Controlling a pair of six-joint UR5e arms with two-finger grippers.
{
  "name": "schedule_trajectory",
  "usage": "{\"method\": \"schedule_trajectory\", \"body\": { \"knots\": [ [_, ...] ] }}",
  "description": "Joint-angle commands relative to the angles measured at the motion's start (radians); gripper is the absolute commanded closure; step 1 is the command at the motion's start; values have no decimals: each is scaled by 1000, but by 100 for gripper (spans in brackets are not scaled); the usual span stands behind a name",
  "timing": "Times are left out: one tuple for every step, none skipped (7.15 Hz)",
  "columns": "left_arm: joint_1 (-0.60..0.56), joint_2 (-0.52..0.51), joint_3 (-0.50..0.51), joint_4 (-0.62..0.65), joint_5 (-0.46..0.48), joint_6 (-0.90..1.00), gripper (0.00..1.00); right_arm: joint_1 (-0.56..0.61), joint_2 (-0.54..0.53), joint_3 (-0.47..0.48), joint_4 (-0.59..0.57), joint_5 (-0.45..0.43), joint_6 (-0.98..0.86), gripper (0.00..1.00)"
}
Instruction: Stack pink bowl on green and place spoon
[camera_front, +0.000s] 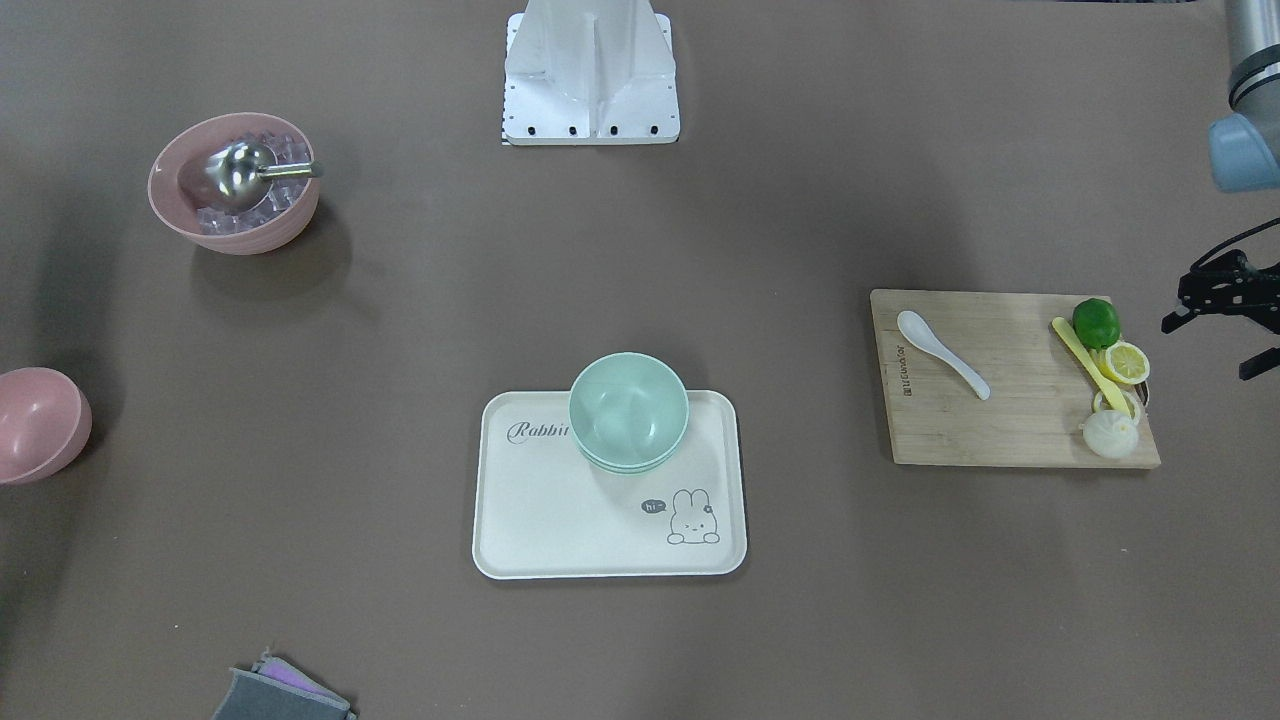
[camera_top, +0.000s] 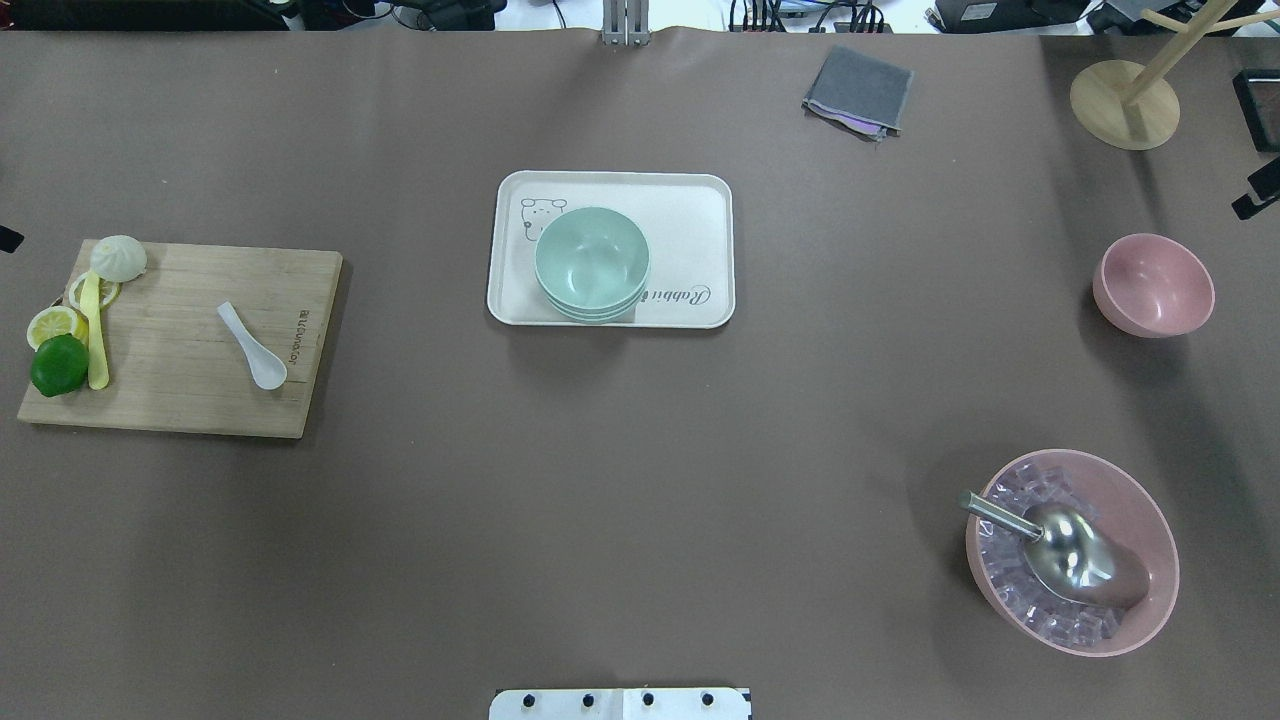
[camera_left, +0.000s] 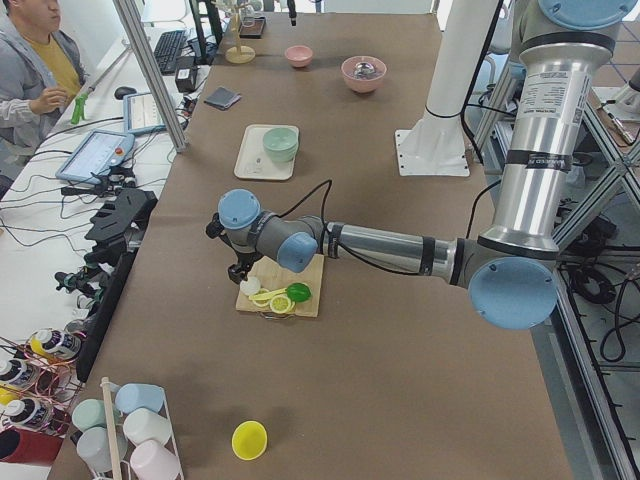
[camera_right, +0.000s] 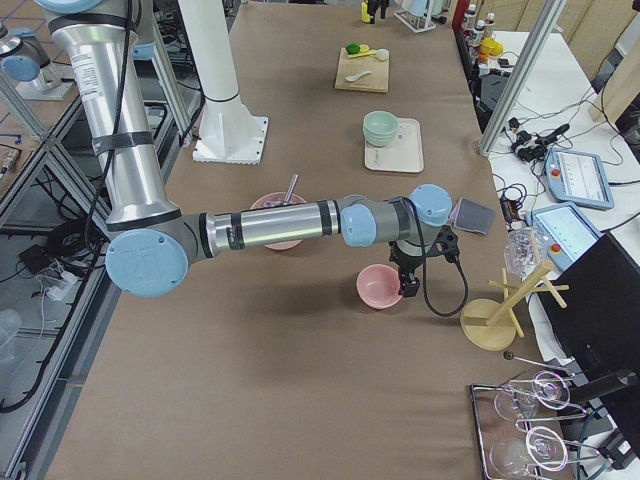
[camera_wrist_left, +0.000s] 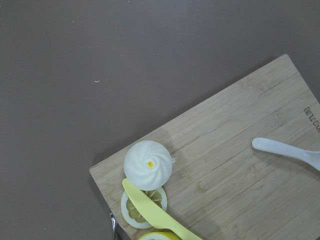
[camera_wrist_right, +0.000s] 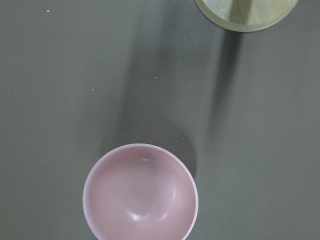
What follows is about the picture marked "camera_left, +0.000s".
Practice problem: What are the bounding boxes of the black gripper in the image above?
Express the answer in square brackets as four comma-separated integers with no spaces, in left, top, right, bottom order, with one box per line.
[227,251,260,285]

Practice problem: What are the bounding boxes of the small pink bowl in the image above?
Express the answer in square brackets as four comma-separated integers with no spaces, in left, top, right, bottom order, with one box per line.
[284,45,314,68]

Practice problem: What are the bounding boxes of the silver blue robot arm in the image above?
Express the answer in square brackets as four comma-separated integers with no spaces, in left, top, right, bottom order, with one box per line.
[206,1,633,329]

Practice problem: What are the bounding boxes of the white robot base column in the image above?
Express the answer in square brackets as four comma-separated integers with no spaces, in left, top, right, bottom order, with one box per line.
[395,0,502,177]

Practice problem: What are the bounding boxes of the large pink bowl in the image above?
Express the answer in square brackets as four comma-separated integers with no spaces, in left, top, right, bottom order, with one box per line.
[341,55,387,93]

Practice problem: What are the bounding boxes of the wooden cutting board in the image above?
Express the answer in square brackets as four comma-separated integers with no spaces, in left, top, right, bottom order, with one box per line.
[236,254,324,317]

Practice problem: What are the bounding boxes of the yellow toy lemon slice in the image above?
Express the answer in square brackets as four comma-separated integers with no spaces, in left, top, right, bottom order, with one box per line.
[269,294,295,315]

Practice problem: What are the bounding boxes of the green toy lime half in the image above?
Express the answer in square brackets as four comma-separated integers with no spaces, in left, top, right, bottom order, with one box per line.
[285,282,312,303]

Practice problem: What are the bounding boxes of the cream serving tray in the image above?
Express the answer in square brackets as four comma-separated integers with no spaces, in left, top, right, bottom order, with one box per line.
[234,124,295,181]

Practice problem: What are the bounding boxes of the black tool holder stand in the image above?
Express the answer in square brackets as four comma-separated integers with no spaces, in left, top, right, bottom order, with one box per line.
[54,188,158,383]

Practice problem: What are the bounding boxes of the green stacked bowls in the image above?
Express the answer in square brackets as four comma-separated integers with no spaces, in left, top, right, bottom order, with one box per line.
[262,127,299,163]

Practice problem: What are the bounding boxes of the blue plastic cup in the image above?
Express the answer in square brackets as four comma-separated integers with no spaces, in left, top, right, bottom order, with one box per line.
[115,383,165,415]

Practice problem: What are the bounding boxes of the yellow plastic cup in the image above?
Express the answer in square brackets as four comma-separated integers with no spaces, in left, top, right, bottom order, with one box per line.
[231,420,268,461]

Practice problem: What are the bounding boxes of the white plastic cup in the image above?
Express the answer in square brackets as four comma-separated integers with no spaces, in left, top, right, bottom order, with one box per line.
[123,408,172,445]

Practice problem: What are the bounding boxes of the blue teach pendant tablet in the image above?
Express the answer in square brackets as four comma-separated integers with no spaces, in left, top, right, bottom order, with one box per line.
[55,130,135,184]

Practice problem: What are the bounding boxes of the yellow paint bottle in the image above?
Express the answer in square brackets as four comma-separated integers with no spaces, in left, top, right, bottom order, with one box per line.
[29,329,82,361]

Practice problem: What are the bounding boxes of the mint green plastic cup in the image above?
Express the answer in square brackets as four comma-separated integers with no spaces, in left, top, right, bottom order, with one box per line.
[71,399,107,432]

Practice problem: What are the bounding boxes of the pink plastic cup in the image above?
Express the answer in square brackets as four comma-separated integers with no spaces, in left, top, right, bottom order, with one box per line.
[130,439,180,480]

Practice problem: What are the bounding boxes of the black computer mouse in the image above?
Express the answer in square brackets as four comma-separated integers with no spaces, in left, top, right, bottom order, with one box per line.
[114,86,137,100]

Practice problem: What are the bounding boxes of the wooden mug tree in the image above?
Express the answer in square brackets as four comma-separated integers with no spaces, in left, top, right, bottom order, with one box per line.
[214,0,256,64]

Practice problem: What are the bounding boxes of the grey plastic cup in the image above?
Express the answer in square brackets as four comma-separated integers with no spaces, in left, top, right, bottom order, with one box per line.
[76,426,112,473]

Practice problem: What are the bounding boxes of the black keyboard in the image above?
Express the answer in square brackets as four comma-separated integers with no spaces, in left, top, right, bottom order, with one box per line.
[153,30,187,75]

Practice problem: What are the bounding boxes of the dark brown tray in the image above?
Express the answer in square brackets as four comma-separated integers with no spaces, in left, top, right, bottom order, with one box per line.
[239,17,266,39]

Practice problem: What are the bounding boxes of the person in grey hoodie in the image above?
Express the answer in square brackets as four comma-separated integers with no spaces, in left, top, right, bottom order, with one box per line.
[1,0,86,155]

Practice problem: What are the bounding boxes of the aluminium frame post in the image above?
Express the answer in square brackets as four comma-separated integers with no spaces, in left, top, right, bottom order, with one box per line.
[113,0,187,153]

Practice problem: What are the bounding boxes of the wooden cup rack post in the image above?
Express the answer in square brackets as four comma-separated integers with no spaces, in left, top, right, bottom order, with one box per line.
[100,377,122,480]

